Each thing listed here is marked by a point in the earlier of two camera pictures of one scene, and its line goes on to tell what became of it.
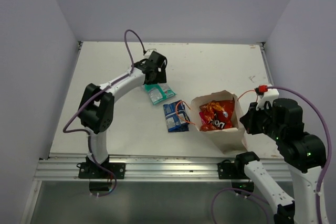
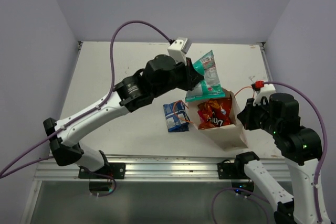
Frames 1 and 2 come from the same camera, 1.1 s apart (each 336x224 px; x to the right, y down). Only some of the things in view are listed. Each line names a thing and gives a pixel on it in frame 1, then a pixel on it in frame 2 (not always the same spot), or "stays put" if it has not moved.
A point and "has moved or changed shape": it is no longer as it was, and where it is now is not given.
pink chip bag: x=203 y=117 stays put
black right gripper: x=249 y=119 stays put
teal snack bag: x=158 y=92 has moved or changed shape
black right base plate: x=227 y=170 stays put
